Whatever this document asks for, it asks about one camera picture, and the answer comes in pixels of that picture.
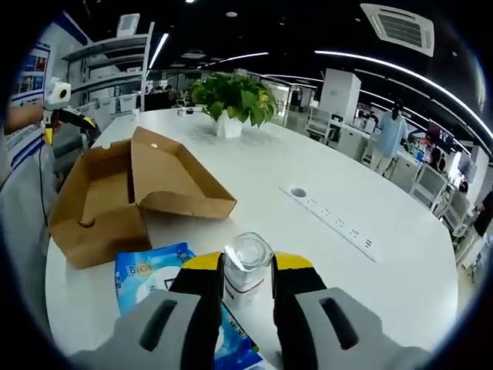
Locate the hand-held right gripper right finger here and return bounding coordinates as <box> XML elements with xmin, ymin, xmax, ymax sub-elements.
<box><xmin>272</xmin><ymin>250</ymin><xmax>384</xmax><ymax>370</ymax></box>

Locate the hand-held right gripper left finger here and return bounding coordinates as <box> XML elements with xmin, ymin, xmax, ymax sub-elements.
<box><xmin>113</xmin><ymin>251</ymin><xmax>225</xmax><ymax>370</ymax></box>

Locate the blue wet wipes pack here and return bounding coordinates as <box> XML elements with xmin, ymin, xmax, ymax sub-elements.
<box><xmin>114</xmin><ymin>241</ymin><xmax>267</xmax><ymax>370</ymax></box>

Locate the clear pump bottle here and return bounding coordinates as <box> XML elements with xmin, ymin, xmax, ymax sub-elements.
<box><xmin>223</xmin><ymin>230</ymin><xmax>275</xmax><ymax>311</ymax></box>

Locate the brown cardboard shoe box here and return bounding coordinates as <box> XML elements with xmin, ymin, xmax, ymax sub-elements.
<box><xmin>48</xmin><ymin>126</ymin><xmax>238</xmax><ymax>270</ymax></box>

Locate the white storage box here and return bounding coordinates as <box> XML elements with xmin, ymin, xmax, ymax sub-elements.
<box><xmin>117</xmin><ymin>13</ymin><xmax>140</xmax><ymax>38</ymax></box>

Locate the person's left hand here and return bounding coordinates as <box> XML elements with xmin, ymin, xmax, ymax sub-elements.
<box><xmin>21</xmin><ymin>103</ymin><xmax>47</xmax><ymax>132</ymax></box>

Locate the grey metal shelf rack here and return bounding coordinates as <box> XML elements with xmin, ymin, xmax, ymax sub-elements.
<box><xmin>61</xmin><ymin>21</ymin><xmax>155</xmax><ymax>113</ymax></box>

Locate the person's grey shirt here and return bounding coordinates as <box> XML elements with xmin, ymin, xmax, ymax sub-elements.
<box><xmin>0</xmin><ymin>130</ymin><xmax>59</xmax><ymax>278</ymax></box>

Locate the white table socket strip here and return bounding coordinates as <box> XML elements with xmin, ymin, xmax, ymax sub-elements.
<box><xmin>279</xmin><ymin>185</ymin><xmax>381</xmax><ymax>263</ymax></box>

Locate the potted green plant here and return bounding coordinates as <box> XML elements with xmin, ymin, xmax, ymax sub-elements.
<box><xmin>188</xmin><ymin>72</ymin><xmax>279</xmax><ymax>139</ymax></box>

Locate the white mesh office chair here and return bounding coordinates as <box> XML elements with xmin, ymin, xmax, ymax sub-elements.
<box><xmin>410</xmin><ymin>163</ymin><xmax>450</xmax><ymax>207</ymax></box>
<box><xmin>307</xmin><ymin>106</ymin><xmax>333</xmax><ymax>142</ymax></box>

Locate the dark display screen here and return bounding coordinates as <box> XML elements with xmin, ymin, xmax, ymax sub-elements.
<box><xmin>425</xmin><ymin>121</ymin><xmax>456</xmax><ymax>153</ymax></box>

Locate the ceiling air conditioner vent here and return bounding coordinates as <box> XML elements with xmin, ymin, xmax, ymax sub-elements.
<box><xmin>360</xmin><ymin>2</ymin><xmax>436</xmax><ymax>58</ymax></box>

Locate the wall poster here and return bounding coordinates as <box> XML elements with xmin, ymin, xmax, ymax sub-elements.
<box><xmin>11</xmin><ymin>42</ymin><xmax>53</xmax><ymax>107</ymax></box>

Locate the black cable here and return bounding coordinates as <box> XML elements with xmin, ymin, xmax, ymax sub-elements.
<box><xmin>37</xmin><ymin>125</ymin><xmax>51</xmax><ymax>229</ymax></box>

